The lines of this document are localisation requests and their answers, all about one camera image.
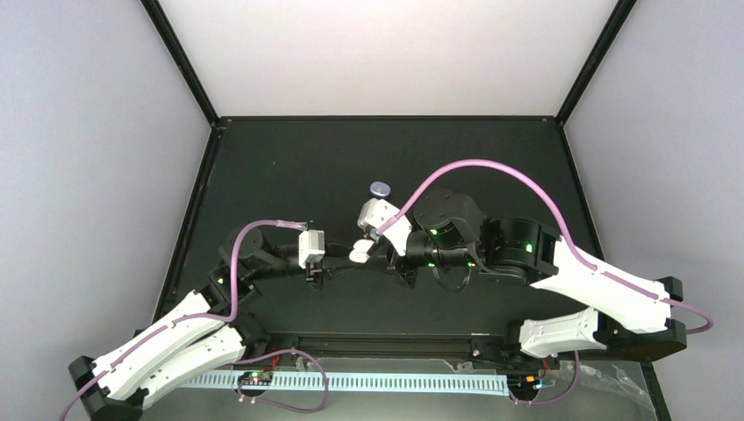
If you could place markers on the light blue slotted cable duct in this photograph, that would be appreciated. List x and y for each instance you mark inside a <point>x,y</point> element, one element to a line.
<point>488,385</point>

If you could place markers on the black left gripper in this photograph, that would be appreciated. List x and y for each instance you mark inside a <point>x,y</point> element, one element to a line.
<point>329,267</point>

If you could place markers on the black frame post left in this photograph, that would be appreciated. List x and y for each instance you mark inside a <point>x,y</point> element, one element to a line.
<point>167,33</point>

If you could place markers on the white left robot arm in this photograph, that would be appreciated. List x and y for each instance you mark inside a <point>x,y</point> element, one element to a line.
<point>207,329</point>

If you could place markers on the white oval capsule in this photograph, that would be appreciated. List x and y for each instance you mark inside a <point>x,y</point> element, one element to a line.
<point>360,252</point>

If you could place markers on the black frame post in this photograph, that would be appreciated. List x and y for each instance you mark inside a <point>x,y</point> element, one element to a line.
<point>167,33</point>
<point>601,47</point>

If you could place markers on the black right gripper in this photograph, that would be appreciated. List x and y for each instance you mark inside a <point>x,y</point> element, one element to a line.
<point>405,271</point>

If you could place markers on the black frame post right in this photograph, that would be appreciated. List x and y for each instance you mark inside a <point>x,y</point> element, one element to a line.
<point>601,47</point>

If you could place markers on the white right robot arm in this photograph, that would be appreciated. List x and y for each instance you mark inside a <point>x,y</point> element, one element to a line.
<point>623,315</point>

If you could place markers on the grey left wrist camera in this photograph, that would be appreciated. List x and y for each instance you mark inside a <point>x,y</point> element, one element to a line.
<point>311,248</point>

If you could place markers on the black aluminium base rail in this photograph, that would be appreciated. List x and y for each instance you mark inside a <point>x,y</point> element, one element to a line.
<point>482,350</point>

